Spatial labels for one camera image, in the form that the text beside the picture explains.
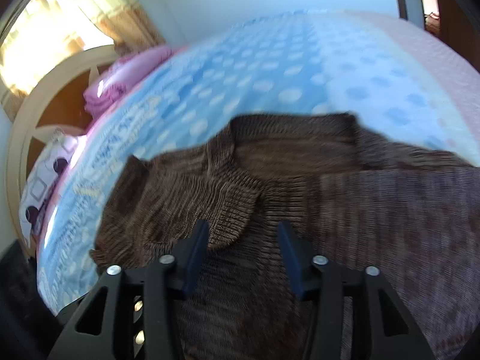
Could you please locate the pink pillow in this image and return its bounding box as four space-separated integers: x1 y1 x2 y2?
83 44 188 119

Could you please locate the brown knit sweater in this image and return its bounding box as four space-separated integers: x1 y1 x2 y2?
90 112 480 360

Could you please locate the cream wooden headboard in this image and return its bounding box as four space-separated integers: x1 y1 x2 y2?
5 44 121 263

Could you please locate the white patterned pillow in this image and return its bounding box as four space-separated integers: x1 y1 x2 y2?
20 127 91 248

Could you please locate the blue dotted bed sheet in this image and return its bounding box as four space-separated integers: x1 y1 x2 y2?
35 9 480 317

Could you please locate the brown wooden door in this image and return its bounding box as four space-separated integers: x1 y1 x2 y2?
431 0 480 66

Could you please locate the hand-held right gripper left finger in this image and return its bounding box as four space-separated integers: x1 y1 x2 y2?
47 219 211 360

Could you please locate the yellow curtain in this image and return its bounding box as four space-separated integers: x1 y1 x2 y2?
0 0 166 109

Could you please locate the pink patterned blanket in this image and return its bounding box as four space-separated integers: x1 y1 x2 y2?
352 10 480 128

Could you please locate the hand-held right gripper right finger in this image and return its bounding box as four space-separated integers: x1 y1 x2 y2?
277 220 436 360

